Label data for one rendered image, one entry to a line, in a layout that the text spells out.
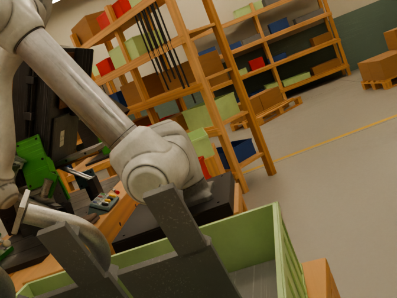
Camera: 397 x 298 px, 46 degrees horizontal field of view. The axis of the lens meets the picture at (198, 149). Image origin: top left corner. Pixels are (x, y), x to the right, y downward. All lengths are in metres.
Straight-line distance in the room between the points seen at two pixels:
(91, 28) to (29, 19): 4.62
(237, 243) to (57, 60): 0.69
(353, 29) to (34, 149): 9.85
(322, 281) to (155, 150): 0.54
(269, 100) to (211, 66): 4.42
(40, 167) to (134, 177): 0.87
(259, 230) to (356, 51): 10.44
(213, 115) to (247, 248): 3.49
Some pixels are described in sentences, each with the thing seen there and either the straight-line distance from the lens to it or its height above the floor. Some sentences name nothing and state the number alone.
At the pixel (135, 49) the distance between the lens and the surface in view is 5.20.
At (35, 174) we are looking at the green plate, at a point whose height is 1.13.
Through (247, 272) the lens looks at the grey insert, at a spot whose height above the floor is 0.85.
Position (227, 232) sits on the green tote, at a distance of 1.00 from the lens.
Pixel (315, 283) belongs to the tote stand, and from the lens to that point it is 1.00.
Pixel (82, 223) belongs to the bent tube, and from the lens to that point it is 0.73.
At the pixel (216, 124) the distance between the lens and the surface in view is 4.46.
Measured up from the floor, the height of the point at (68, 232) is 1.13.
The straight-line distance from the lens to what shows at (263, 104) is 8.89.
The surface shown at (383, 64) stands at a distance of 7.43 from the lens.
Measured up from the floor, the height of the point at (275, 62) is 0.83.
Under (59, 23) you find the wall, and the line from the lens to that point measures 11.49.
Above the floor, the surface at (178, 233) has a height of 1.07.
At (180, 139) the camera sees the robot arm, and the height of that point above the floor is 1.10.
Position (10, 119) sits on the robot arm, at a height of 1.35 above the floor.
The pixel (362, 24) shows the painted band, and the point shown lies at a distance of 11.39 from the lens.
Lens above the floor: 1.26
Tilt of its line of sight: 9 degrees down
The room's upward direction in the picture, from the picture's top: 22 degrees counter-clockwise
